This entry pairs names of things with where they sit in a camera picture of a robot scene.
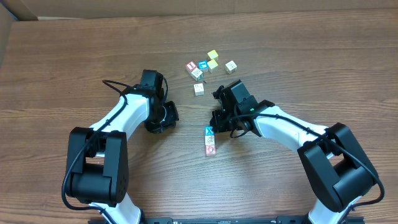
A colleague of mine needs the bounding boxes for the cream block pencil picture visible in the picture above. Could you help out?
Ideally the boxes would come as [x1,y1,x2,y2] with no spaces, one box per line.
[205,126,215,136]

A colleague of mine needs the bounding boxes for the blue letter P block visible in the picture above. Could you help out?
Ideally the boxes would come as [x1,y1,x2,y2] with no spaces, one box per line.
[205,135,215,145]

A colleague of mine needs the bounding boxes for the cream block red side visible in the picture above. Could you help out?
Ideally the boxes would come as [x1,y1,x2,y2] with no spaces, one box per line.
[205,144,216,157]

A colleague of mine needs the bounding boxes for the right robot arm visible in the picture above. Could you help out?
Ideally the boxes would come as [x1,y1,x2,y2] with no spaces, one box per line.
[210,80,385,223]

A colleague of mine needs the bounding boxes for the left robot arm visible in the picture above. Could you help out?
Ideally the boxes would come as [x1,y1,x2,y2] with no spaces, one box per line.
[61,70,179,223]

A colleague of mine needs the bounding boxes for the cream block right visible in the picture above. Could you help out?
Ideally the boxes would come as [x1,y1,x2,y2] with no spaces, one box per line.
[225,60,238,74]

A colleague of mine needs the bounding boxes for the cream block middle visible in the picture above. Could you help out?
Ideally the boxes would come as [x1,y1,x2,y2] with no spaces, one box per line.
[193,83,205,96]

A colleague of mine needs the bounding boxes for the yellow block near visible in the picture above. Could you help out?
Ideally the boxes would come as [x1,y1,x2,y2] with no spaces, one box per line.
[207,59,218,73]

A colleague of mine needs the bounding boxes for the yellow block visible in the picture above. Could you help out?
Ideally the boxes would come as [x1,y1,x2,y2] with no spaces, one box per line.
[207,59,218,73]
[207,50,219,61]

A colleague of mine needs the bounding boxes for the cream block green side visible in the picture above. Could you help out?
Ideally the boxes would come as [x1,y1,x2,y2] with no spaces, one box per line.
[190,68,203,82]

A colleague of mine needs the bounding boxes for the yellow block far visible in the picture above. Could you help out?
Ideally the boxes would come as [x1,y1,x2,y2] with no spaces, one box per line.
[207,50,219,61]

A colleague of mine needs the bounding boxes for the red letter I block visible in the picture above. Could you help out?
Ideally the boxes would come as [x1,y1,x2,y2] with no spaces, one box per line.
[185,60,197,74]

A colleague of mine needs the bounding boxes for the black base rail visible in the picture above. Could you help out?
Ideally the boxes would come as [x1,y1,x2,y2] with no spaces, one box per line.
[88,216,365,224]

